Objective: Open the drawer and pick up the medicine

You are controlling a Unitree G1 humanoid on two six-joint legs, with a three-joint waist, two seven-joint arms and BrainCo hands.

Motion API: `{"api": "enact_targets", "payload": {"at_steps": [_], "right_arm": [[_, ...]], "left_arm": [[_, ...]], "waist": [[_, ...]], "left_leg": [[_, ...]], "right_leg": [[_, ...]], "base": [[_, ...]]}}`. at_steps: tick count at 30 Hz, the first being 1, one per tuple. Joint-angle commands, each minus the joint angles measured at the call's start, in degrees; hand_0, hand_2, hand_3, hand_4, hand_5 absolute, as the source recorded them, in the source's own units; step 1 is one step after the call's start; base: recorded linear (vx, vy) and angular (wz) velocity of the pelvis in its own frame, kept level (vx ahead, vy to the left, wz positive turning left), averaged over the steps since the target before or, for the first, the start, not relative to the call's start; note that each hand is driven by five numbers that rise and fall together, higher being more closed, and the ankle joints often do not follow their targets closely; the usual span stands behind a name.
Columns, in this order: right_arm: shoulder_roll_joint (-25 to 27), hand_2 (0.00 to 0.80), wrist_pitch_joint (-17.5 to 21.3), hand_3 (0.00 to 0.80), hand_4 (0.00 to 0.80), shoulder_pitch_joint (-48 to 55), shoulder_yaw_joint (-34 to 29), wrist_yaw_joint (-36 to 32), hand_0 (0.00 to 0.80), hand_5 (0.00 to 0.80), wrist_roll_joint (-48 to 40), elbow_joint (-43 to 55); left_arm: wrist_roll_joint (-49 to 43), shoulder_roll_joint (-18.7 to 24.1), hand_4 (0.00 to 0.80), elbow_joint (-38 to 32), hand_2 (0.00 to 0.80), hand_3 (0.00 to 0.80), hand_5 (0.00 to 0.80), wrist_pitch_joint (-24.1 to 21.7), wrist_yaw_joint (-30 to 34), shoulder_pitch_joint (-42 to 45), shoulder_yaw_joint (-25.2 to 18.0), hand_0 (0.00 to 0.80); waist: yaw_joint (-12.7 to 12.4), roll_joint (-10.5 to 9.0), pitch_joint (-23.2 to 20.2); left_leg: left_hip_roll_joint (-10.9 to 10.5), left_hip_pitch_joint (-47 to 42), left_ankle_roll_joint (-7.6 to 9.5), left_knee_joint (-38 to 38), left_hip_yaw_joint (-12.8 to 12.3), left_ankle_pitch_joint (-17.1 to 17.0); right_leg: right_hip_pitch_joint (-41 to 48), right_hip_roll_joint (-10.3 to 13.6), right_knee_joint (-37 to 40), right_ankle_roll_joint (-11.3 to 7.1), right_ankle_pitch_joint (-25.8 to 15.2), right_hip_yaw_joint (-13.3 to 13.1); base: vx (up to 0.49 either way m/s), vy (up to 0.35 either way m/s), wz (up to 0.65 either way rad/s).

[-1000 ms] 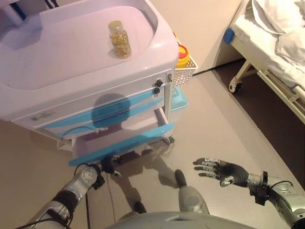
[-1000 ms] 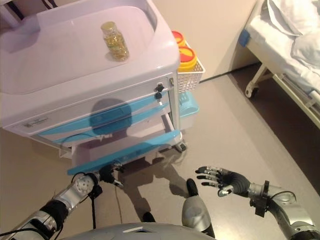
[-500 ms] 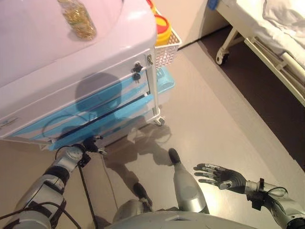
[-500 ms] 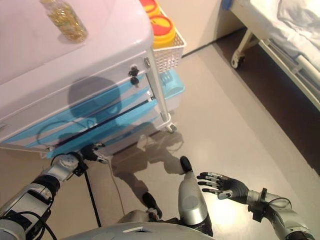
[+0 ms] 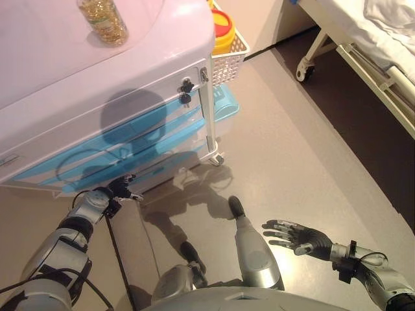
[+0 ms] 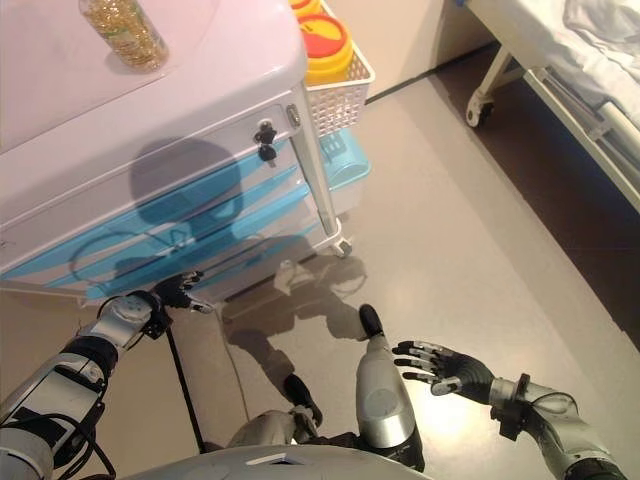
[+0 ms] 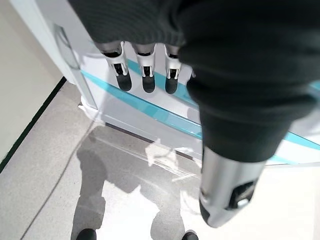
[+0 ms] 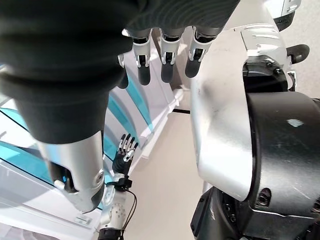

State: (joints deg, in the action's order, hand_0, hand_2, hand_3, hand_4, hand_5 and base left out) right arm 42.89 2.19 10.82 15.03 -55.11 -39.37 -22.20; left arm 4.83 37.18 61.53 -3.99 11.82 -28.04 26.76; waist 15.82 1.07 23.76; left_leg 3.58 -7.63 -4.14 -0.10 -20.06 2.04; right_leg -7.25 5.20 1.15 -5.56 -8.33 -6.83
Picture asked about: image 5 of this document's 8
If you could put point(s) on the white hospital bed frame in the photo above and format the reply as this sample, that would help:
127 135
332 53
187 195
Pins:
343 29

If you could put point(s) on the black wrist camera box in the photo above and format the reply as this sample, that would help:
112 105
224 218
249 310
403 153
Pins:
113 209
345 272

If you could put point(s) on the blue lidded waste bin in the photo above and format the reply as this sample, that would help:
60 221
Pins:
227 103

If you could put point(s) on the yellow sharps container red lid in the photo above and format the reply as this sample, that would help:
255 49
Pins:
223 35

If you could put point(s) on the blue bed corner bumper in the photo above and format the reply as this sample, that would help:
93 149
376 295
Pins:
293 2

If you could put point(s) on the white bed sheet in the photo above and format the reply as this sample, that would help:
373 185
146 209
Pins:
389 29

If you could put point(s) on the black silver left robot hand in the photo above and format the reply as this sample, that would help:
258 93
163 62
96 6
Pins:
118 188

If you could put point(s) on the silver left robot leg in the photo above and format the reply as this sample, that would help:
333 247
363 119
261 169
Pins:
175 282

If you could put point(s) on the clear bottle of yellow capsules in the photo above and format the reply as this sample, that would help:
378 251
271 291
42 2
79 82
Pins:
103 22

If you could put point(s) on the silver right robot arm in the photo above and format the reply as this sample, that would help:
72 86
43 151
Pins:
373 275

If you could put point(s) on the silver cart side latch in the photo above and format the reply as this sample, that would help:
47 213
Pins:
203 74

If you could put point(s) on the white lattice plastic basket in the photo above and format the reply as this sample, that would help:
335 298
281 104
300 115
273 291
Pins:
227 69

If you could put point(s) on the white bracket with holes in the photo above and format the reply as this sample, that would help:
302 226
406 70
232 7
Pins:
216 159

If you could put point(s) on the white medical cart body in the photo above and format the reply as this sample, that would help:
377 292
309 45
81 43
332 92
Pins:
65 74

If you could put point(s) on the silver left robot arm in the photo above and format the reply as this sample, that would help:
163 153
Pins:
48 256

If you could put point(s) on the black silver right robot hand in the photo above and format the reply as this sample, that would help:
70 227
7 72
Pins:
311 241

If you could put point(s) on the black keys in cart lock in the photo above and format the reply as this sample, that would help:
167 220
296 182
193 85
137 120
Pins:
186 87

